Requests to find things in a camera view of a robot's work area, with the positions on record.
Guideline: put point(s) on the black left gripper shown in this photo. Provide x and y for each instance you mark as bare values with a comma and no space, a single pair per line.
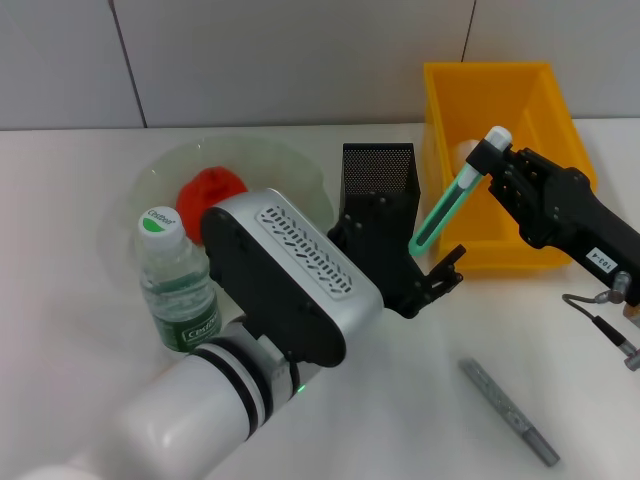
385,260

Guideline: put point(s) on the green utility knife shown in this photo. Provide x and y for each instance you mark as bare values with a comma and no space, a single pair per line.
450,205

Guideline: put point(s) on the red tomato-shaped object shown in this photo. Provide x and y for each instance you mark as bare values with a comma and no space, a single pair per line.
205,192

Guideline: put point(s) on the clear green-label water bottle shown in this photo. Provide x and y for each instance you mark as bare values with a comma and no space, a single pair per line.
175,290

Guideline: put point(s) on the black mesh pen holder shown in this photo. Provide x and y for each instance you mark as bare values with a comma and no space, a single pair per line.
380,170

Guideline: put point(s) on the translucent wavy fruit plate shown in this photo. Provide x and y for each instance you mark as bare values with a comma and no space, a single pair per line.
290,170

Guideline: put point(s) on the yellow plastic bin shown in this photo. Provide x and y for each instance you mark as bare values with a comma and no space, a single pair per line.
550,110

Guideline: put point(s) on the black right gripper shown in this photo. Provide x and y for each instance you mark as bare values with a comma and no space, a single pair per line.
575,215

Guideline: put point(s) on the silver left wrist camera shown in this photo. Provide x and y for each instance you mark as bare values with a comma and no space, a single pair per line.
290,280

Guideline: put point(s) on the white paper ball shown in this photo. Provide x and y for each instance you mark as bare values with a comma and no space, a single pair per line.
462,152

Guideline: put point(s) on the silver grey pen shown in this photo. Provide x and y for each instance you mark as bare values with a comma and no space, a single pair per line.
505,407

